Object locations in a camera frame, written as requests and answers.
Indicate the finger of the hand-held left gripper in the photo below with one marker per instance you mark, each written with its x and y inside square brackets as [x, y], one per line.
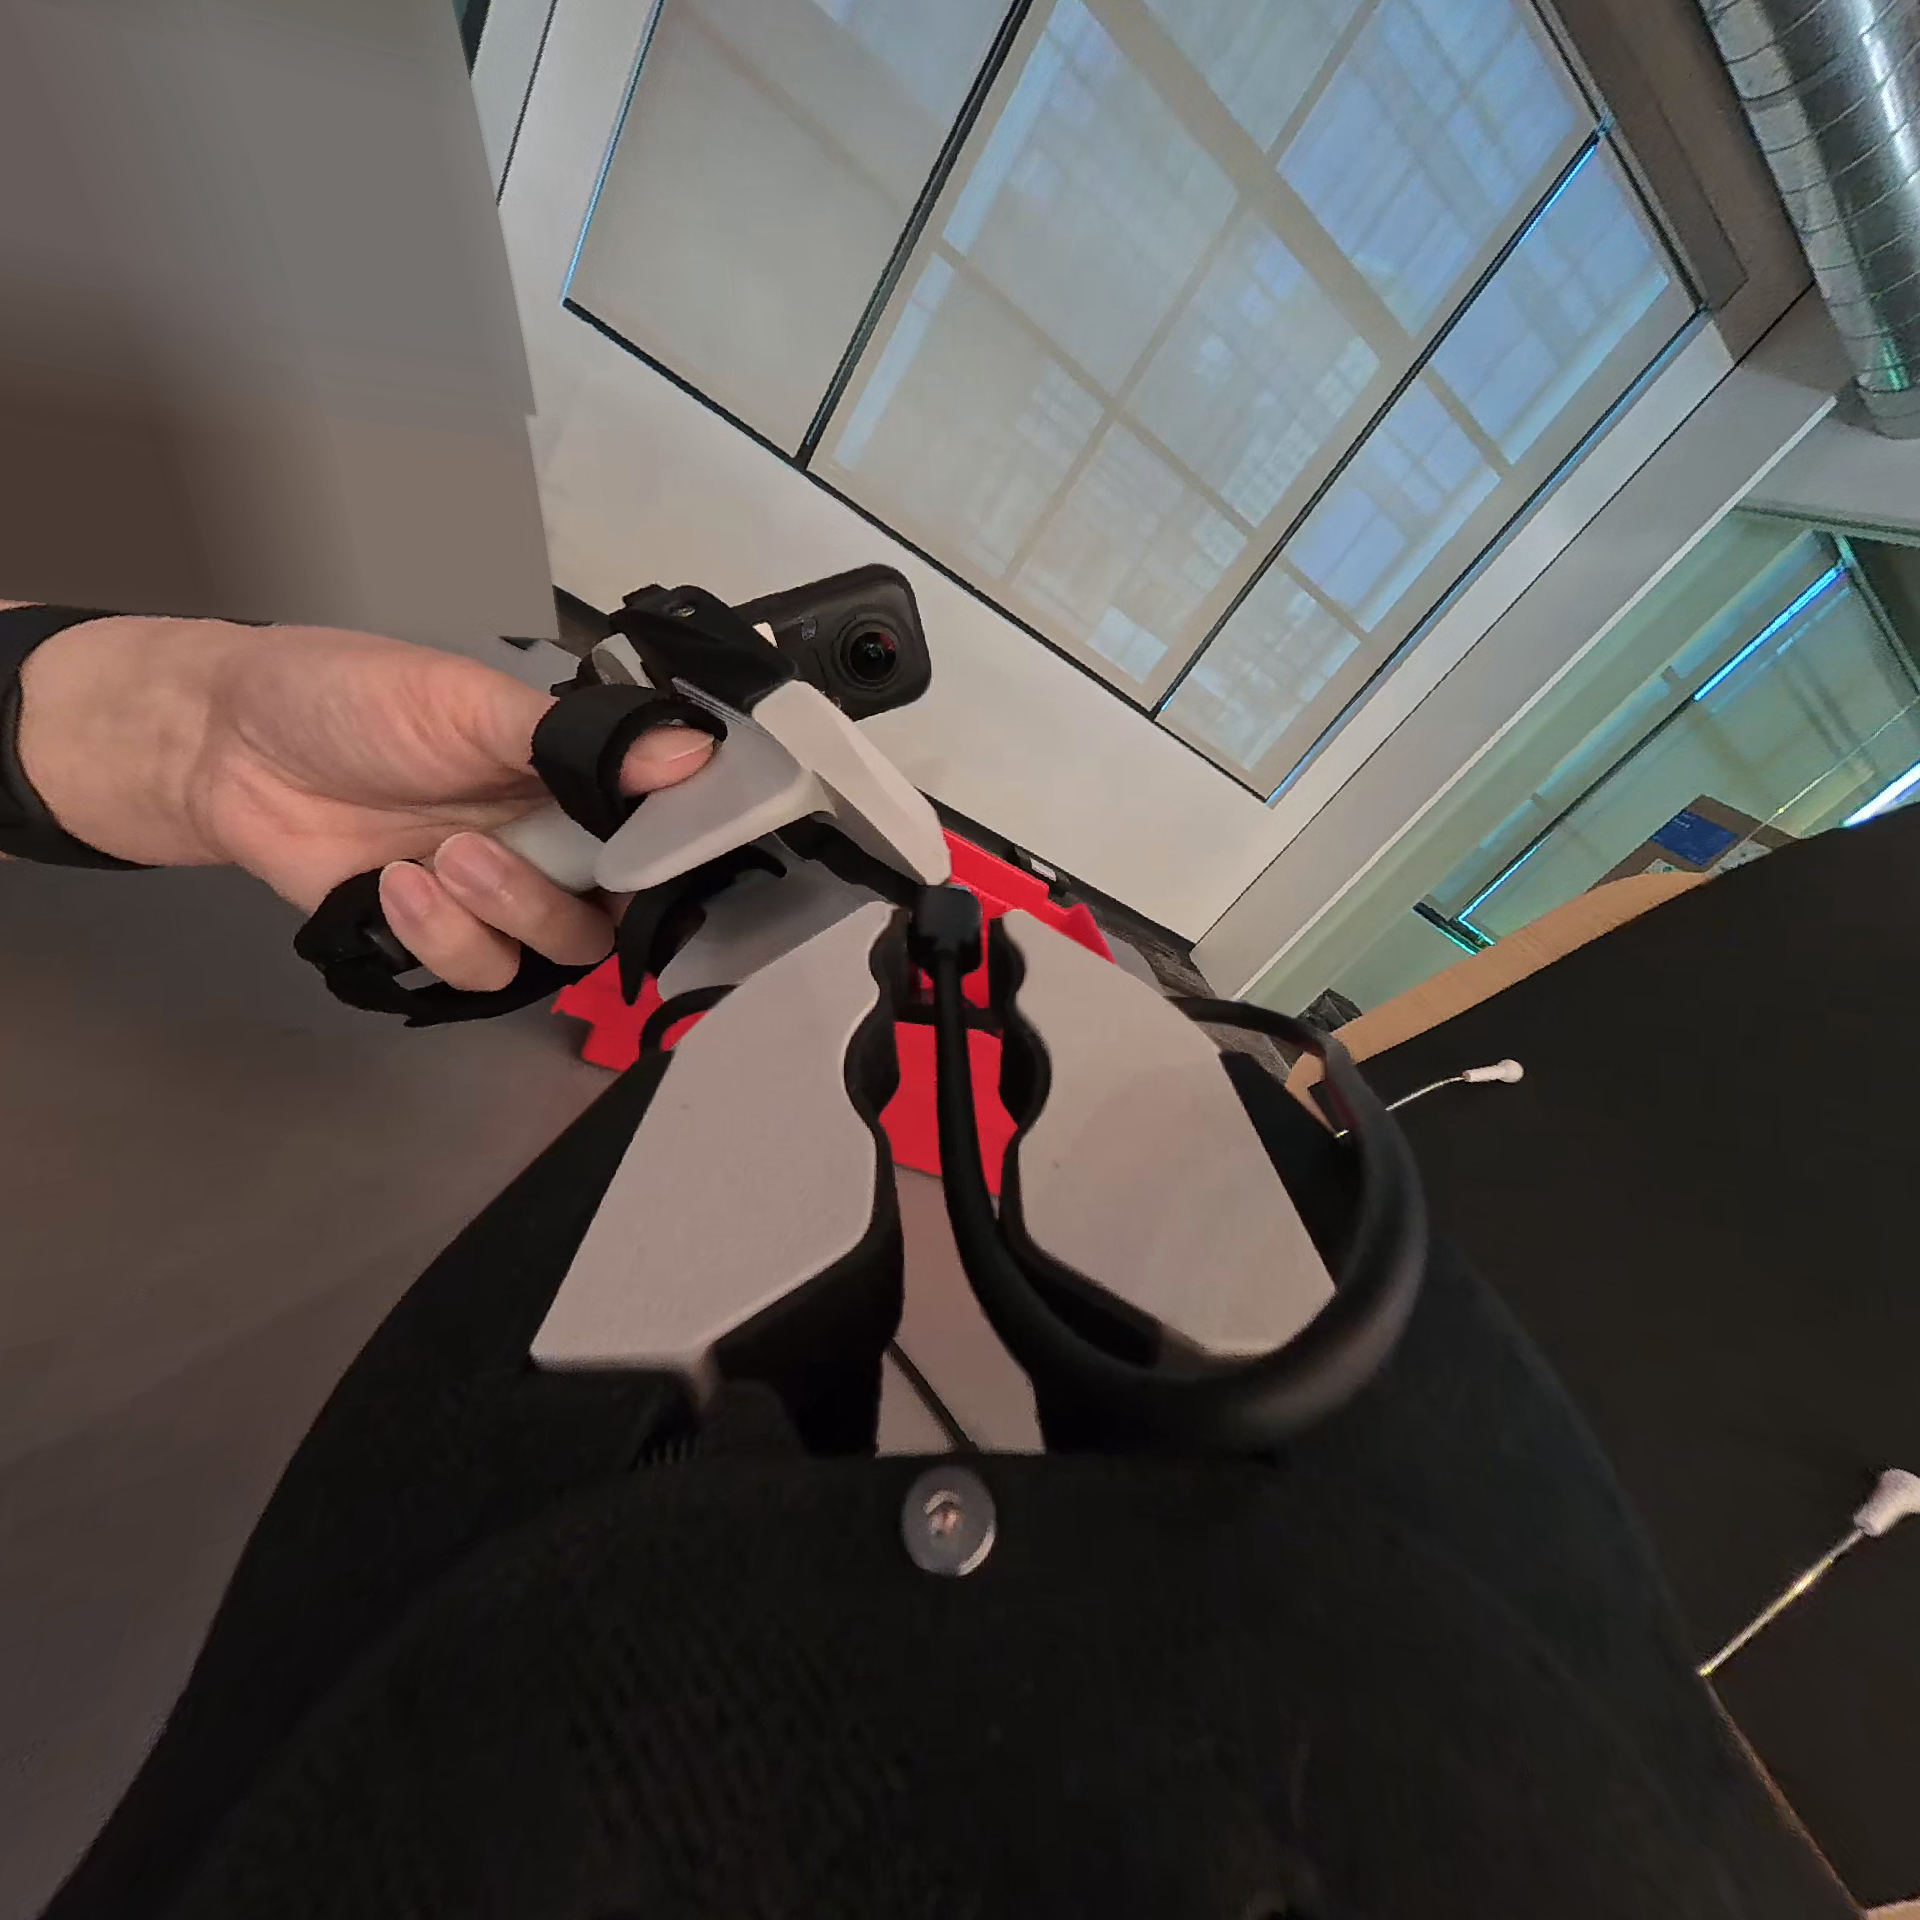
[870, 779]

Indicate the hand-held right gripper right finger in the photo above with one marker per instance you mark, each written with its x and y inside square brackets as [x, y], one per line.
[1169, 1169]

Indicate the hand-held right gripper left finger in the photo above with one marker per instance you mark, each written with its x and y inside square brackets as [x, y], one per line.
[720, 1184]

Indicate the red plastic bin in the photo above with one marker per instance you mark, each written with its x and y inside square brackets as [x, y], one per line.
[609, 1032]

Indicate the person's left hand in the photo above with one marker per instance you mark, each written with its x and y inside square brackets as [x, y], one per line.
[300, 750]

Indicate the large gridded window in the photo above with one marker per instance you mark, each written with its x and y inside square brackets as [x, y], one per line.
[1199, 375]

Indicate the black panel wooden board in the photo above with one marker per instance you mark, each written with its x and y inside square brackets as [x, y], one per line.
[1650, 1276]

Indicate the cardboard box blue label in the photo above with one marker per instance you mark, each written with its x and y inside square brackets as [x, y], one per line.
[1695, 841]

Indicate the spiral silver duct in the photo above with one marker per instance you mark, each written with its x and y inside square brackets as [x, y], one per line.
[1829, 181]

